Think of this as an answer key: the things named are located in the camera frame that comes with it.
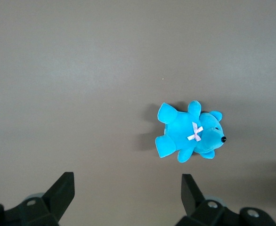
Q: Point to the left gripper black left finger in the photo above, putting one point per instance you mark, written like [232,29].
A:
[53,202]

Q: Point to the blue teddy bear plush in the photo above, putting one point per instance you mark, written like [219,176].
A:
[180,131]

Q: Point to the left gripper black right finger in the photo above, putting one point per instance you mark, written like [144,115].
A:
[199,207]

